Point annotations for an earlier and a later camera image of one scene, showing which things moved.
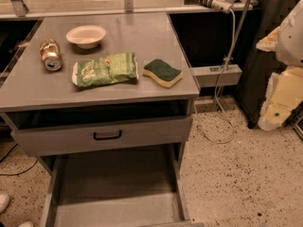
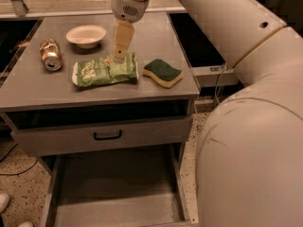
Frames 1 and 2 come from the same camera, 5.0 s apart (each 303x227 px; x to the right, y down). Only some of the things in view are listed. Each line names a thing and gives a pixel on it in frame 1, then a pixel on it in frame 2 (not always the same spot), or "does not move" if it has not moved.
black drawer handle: (109, 137) does not move
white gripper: (291, 42) → (127, 8)
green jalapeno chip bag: (105, 69) does not move
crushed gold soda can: (51, 54) does not move
